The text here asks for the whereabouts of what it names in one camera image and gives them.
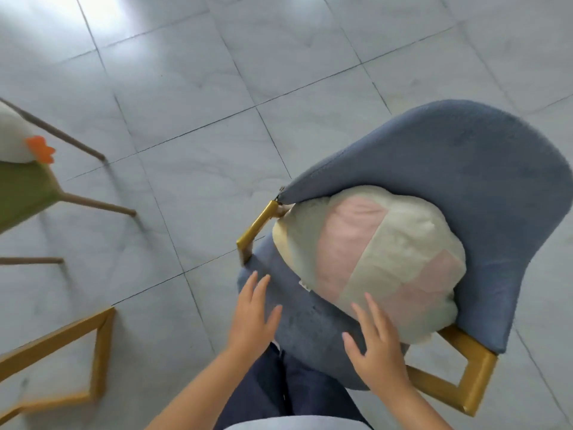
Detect person's right hand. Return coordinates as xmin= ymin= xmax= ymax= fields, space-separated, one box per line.
xmin=342 ymin=292 xmax=413 ymax=392

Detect green chair with wooden legs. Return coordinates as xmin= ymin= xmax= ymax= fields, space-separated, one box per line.
xmin=0 ymin=97 xmax=138 ymax=267

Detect white plush toy orange crest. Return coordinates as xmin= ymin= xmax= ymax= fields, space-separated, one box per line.
xmin=0 ymin=101 xmax=57 ymax=165

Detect person's right forearm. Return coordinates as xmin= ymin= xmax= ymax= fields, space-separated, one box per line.
xmin=378 ymin=381 xmax=454 ymax=430

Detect blue upholstered chair gold legs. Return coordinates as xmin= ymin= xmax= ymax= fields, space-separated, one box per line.
xmin=236 ymin=99 xmax=573 ymax=418

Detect white shirt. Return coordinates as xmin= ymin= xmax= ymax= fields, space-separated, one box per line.
xmin=221 ymin=415 xmax=375 ymax=430

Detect dark blue trousers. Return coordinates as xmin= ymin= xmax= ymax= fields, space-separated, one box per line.
xmin=214 ymin=342 xmax=373 ymax=430

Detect pink and cream patchwork pillow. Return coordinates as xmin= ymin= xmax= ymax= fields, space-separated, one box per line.
xmin=272 ymin=185 xmax=467 ymax=345

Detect person's left hand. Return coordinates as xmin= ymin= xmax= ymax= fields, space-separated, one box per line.
xmin=226 ymin=270 xmax=284 ymax=355

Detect gold metal chair frame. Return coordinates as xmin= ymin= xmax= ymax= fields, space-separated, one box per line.
xmin=0 ymin=307 xmax=116 ymax=427

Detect person's left forearm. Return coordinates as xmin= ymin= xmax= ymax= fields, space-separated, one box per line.
xmin=144 ymin=347 xmax=252 ymax=430

